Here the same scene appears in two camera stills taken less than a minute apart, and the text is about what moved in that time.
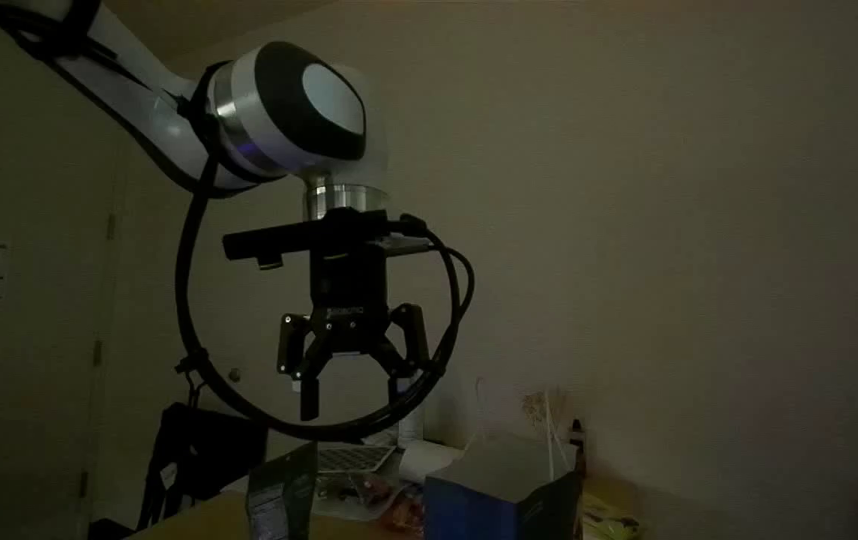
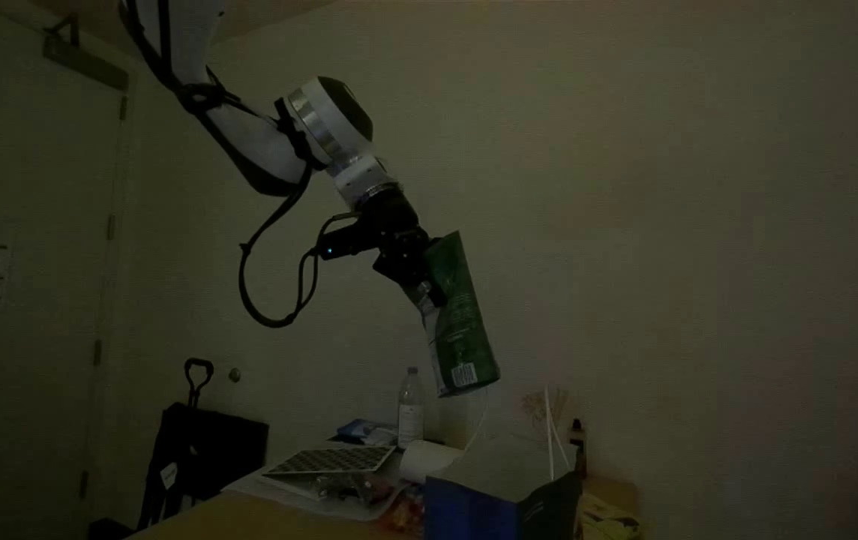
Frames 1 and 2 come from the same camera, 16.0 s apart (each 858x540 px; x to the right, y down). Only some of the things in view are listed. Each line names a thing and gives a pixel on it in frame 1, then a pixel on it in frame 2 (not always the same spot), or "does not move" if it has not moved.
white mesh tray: [350, 458] does not move
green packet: [280, 496] → [462, 342]
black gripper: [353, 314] → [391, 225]
